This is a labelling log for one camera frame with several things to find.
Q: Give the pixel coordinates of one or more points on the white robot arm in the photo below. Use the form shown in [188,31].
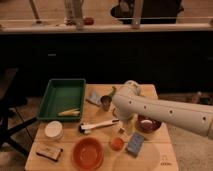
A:
[195,118]

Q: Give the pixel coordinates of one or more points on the orange bowl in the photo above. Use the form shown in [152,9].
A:
[87,154]

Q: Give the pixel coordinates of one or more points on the white handled black brush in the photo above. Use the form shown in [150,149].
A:
[87,128]

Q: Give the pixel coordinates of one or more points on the white cup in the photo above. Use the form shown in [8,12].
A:
[54,130]

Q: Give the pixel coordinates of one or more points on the green plastic tray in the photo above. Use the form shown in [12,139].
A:
[61,95]

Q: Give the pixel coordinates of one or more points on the dark red bowl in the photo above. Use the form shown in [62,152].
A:
[147,125]

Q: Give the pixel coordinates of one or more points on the wooden block eraser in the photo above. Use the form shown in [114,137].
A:
[51,152]

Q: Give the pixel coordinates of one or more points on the yellow corn in tray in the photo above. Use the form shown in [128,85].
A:
[71,112]

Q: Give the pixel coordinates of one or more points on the orange ball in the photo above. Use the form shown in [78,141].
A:
[116,143]

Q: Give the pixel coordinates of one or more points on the blue sponge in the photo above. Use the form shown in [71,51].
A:
[134,144]

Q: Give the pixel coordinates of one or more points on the grey blue cloth piece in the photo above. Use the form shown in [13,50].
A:
[94,98]

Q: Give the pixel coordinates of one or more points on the small brush with fork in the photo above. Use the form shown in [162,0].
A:
[123,129]

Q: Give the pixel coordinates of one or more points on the red object on shelf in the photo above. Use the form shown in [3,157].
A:
[88,21]

